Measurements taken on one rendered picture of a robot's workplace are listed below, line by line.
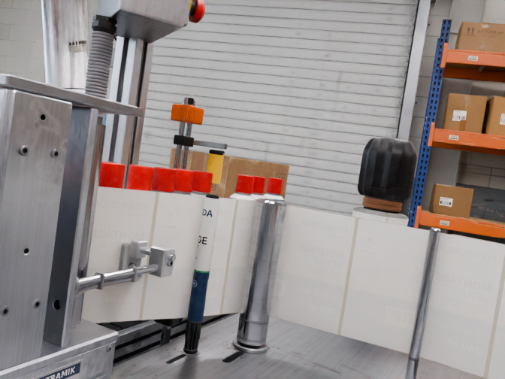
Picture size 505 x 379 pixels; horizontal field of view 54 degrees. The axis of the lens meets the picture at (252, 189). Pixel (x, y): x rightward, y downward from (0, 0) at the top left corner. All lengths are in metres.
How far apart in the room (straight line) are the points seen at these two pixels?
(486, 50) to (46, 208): 4.38
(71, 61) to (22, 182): 0.70
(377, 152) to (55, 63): 0.63
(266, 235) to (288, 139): 4.62
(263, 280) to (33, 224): 0.32
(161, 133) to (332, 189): 2.01
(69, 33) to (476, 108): 3.88
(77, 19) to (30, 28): 6.04
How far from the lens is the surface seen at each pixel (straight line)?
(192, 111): 0.89
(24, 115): 0.37
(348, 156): 5.11
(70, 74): 1.05
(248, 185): 0.94
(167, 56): 5.84
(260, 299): 0.62
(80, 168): 0.41
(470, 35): 4.63
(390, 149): 0.76
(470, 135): 4.41
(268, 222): 0.60
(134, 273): 0.49
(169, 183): 0.72
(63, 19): 1.06
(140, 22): 0.77
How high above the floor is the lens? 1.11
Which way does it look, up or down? 3 degrees down
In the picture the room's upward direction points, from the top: 8 degrees clockwise
